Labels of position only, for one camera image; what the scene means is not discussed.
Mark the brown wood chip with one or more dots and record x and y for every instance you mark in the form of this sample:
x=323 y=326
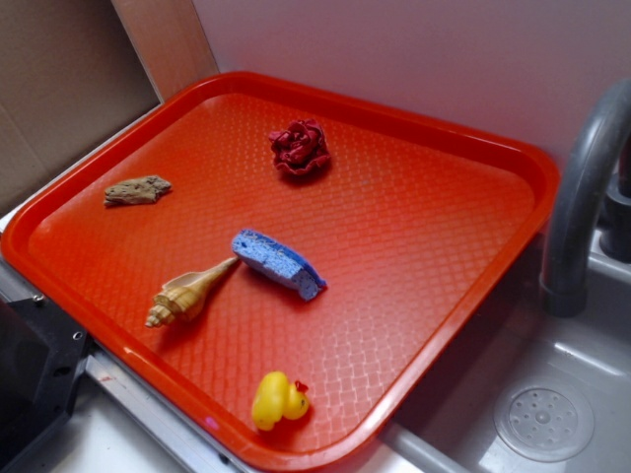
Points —
x=137 y=191

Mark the blue sponge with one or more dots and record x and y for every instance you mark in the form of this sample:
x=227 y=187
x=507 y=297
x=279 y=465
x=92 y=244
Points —
x=278 y=262

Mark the red plastic tray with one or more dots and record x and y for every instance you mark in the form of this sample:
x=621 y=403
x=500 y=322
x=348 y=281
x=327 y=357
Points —
x=411 y=224

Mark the red fabric flower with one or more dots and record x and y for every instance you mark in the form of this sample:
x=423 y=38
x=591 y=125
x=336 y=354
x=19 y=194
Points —
x=300 y=148

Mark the tan conch seashell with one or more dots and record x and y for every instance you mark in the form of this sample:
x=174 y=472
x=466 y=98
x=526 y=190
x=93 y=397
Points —
x=184 y=297

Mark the yellow rubber duck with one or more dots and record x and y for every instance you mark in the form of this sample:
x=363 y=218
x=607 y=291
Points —
x=277 y=398

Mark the brown cardboard panel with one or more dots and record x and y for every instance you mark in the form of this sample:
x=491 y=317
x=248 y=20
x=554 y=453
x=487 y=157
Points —
x=70 y=79

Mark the grey sink drain strainer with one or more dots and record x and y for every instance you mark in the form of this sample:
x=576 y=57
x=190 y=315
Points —
x=543 y=419

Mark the grey sink faucet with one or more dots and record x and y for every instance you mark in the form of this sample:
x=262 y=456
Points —
x=595 y=186

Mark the black metal bracket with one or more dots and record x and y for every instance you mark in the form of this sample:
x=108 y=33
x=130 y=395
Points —
x=43 y=351

